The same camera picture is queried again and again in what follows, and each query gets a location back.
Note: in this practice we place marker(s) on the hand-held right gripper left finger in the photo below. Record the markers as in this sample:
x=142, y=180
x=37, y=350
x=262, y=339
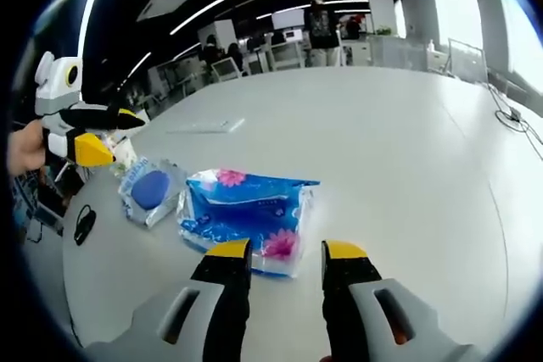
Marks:
x=225, y=302

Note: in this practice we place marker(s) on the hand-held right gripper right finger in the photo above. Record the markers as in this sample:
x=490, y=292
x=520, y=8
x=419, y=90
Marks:
x=348, y=307

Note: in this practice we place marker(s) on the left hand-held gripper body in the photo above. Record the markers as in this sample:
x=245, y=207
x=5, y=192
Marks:
x=57, y=86

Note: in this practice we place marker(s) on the dark blue plastic bag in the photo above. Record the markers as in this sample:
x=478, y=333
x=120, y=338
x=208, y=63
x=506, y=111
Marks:
x=148, y=192

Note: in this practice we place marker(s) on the blue floral tissue pack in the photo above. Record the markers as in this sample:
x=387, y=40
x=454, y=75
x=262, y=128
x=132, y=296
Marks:
x=242, y=209

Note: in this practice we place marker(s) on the person's left hand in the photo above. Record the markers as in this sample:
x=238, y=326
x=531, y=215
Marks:
x=27, y=148

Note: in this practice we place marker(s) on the ceiling air conditioner panel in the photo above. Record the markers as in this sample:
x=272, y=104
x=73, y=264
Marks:
x=166, y=5

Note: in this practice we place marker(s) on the white office chair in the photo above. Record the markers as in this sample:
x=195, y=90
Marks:
x=227, y=70

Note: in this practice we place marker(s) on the white table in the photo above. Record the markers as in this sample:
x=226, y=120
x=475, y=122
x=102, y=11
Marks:
x=382, y=146

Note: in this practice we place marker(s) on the computer monitor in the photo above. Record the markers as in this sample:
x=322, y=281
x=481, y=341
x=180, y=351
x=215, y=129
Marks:
x=286, y=20

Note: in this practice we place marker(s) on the green potted plant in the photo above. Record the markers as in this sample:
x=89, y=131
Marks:
x=384, y=31

